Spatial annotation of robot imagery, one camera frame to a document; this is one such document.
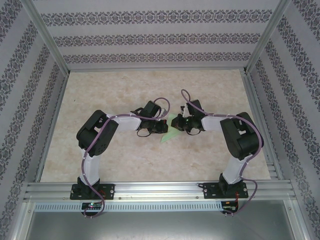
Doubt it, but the light green paper sheet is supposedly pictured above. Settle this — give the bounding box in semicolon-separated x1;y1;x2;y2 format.
159;113;183;144

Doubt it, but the aluminium frame post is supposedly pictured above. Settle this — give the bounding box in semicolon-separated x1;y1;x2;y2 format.
242;0;293;75
20;0;71;75

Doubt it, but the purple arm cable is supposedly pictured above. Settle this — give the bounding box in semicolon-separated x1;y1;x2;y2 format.
81;96;171;219
180;89;266;218

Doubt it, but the thin black right gripper cable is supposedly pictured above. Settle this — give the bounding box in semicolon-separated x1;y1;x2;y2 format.
186;126;202;136

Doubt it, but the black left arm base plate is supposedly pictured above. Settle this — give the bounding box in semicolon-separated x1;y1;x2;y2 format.
69;183;116;201

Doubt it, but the slotted grey cable duct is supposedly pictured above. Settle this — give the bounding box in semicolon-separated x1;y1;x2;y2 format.
34;201;224;213

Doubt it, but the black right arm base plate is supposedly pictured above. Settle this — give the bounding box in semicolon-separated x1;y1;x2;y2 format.
203;181;250;200

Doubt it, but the aluminium mounting rail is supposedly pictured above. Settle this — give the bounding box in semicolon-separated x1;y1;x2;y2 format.
23;181;294;201

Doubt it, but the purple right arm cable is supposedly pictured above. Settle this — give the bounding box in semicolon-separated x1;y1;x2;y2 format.
180;89;266;218

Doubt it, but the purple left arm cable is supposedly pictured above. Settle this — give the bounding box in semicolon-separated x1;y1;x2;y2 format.
81;96;171;219

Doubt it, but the grey metal sheet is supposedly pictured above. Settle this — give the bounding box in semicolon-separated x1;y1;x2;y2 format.
23;211;305;240

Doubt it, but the aluminium side rail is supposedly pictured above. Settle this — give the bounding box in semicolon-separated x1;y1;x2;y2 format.
34;72;70;183
240;69;285;181

